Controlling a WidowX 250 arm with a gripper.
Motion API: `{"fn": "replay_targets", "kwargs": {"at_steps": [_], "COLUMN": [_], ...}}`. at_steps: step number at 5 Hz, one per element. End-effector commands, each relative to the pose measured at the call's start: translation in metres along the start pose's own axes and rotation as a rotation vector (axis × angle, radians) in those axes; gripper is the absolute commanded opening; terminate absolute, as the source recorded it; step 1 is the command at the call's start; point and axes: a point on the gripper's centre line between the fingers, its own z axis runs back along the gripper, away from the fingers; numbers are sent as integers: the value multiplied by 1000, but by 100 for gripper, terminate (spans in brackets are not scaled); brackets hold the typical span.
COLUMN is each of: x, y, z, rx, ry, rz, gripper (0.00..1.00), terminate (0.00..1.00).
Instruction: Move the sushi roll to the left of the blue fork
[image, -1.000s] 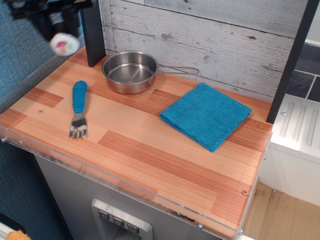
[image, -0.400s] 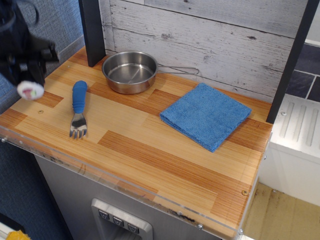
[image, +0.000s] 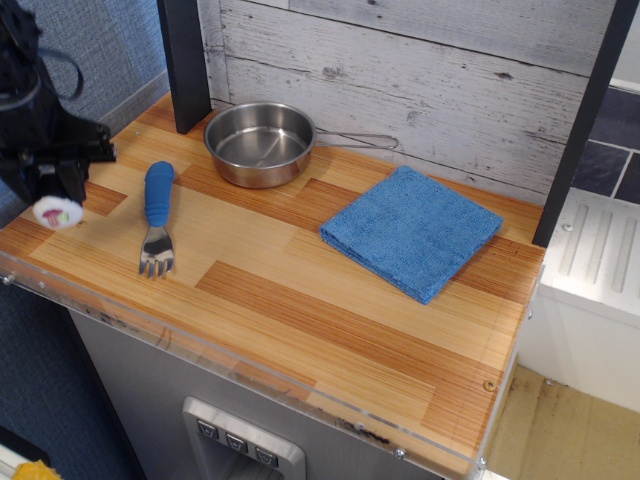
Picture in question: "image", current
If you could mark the dark left upright post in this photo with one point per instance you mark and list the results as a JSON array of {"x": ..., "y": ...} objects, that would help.
[{"x": 184, "y": 53}]

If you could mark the stainless steel pan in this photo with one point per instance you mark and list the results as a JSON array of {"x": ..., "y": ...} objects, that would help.
[{"x": 265, "y": 144}]

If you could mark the silver dispenser button panel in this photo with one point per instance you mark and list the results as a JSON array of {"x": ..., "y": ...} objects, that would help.
[{"x": 228, "y": 447}]

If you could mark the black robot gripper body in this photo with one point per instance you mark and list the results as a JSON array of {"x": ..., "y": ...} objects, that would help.
[{"x": 38, "y": 131}]

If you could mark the plush sushi roll toy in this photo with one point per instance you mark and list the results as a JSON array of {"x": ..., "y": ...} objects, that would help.
[{"x": 54, "y": 208}]

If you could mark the folded blue cloth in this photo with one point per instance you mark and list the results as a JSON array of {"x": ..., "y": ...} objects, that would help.
[{"x": 412, "y": 231}]

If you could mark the blue handled metal fork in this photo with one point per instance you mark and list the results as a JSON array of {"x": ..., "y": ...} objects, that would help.
[{"x": 157, "y": 254}]

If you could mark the dark upright post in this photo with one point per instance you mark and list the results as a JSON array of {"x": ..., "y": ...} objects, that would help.
[
  {"x": 606, "y": 61},
  {"x": 184, "y": 53}
]

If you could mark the white ribbed cabinet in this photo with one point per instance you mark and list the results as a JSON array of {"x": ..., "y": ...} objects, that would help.
[{"x": 582, "y": 329}]

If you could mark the dark right upright post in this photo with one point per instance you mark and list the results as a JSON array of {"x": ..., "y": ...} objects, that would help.
[{"x": 606, "y": 61}]

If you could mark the yellow object at corner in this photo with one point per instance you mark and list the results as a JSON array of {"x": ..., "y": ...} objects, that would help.
[{"x": 35, "y": 471}]

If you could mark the clear acrylic edge guard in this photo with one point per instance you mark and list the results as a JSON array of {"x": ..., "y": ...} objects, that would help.
[{"x": 148, "y": 367}]

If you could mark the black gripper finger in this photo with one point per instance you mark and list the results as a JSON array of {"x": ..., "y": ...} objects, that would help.
[
  {"x": 23, "y": 182},
  {"x": 72, "y": 175}
]

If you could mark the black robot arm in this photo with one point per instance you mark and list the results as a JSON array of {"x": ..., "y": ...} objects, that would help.
[{"x": 23, "y": 71}]

